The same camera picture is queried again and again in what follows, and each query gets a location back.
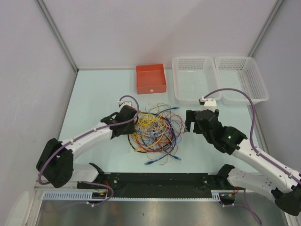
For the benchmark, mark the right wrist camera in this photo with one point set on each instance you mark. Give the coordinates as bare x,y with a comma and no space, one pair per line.
208,103

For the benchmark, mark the orange square box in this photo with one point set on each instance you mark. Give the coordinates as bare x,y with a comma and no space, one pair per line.
150,79

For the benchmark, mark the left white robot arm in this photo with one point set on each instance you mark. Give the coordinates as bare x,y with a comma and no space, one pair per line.
56,164

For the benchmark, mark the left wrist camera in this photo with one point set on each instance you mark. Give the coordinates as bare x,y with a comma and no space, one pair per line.
124,103

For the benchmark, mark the right white plastic basket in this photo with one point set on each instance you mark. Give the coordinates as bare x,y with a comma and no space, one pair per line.
241,73

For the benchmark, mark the white plastic basket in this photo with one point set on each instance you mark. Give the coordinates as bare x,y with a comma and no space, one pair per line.
193,78
241,73

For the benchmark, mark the white slotted cable duct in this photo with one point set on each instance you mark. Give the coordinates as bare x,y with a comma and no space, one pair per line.
96,196

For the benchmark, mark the left white plastic basket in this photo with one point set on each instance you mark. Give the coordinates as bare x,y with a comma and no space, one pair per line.
193,78

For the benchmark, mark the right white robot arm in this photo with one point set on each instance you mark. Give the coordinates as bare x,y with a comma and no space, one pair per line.
276,181

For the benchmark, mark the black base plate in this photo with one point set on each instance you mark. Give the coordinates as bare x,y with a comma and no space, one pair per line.
162,185

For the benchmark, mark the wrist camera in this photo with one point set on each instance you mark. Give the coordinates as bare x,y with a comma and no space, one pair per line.
124,103
208,103

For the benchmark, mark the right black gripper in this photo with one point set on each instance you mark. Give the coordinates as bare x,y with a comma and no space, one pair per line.
190,118

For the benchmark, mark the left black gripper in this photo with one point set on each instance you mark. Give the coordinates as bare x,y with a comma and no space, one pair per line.
131,130

